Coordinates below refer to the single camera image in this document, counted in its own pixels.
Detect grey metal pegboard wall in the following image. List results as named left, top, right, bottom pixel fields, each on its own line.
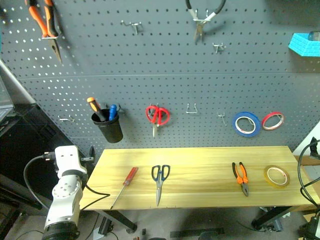
left=0, top=0, right=320, bottom=161

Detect black plastic cup holder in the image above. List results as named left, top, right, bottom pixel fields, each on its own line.
left=90, top=103, right=126, bottom=144

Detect silver pegboard hook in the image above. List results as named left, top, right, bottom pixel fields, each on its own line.
left=57, top=114, right=76, bottom=124
left=120, top=19, right=144, bottom=35
left=185, top=102, right=199, bottom=116
left=212, top=42, right=227, bottom=54
left=217, top=112, right=228, bottom=127
left=192, top=8, right=211, bottom=21

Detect black cabinet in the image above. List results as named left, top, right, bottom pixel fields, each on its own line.
left=0, top=103, right=84, bottom=209

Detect black metal table leg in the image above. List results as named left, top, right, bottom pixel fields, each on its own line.
left=95, top=209, right=138, bottom=232
left=251, top=205, right=305, bottom=230

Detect orange black long-nose pliers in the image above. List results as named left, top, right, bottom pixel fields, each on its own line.
left=24, top=0, right=63, bottom=65

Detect blue tape roll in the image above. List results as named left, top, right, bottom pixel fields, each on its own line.
left=231, top=111, right=262, bottom=138

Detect orange black combination pliers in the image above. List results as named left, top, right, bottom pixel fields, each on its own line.
left=231, top=161, right=250, bottom=197

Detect red tape roll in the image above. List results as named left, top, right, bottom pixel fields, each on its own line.
left=261, top=111, right=286, bottom=132

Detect yellow tape roll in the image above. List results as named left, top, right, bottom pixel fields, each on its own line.
left=263, top=164, right=291, bottom=188

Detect cyan plastic bin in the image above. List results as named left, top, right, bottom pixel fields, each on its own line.
left=287, top=32, right=320, bottom=59

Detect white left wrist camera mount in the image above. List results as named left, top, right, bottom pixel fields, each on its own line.
left=53, top=145, right=88, bottom=177

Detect red handled screwdriver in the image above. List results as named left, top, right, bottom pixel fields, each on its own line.
left=109, top=166, right=139, bottom=211

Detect blue handled screwdriver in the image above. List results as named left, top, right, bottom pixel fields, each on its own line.
left=108, top=104, right=119, bottom=122

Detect orange black handled screwdriver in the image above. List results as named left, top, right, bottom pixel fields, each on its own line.
left=86, top=96, right=107, bottom=123

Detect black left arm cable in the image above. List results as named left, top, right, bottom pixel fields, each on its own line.
left=23, top=151, right=112, bottom=212

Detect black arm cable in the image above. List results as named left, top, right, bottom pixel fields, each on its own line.
left=297, top=136, right=320, bottom=210
left=23, top=151, right=112, bottom=212

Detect red handled scissors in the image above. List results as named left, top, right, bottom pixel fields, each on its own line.
left=145, top=104, right=172, bottom=139

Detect blue black handled scissors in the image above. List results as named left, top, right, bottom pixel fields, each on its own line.
left=150, top=164, right=172, bottom=207

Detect grey metal post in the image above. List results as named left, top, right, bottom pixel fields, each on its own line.
left=0, top=59, right=37, bottom=105

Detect black handled silver pliers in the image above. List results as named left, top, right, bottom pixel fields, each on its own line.
left=185, top=0, right=227, bottom=45

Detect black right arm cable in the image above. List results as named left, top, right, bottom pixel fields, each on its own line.
left=297, top=136, right=320, bottom=210

